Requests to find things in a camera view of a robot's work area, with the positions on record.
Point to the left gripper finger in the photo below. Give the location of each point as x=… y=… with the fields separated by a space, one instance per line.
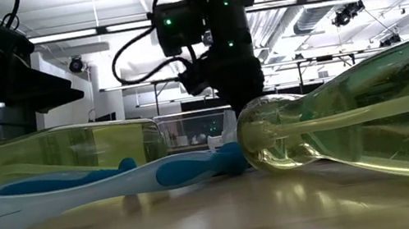
x=51 y=94

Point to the black dome ceiling camera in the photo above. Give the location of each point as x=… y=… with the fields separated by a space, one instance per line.
x=75 y=64

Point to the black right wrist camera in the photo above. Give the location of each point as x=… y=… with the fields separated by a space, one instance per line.
x=198 y=76

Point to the clear plastic bin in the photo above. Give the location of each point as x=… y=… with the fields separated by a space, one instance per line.
x=183 y=134

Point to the blue white dish brush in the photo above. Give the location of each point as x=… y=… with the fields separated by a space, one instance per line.
x=56 y=201
x=53 y=183

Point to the long ceiling light fixture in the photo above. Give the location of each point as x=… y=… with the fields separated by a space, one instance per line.
x=62 y=36

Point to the black ceiling spotlight cluster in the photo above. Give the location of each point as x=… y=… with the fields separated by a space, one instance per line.
x=346 y=14

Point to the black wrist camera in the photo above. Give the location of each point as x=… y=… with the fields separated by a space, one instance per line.
x=198 y=76
x=13 y=42

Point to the black frame workbench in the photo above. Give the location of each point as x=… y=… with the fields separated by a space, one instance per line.
x=129 y=86

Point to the small black ceiling spotlight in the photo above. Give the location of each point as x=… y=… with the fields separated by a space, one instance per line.
x=390 y=40

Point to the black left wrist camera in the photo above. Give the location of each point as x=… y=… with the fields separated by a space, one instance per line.
x=13 y=42

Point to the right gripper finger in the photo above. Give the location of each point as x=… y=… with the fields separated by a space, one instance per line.
x=245 y=98

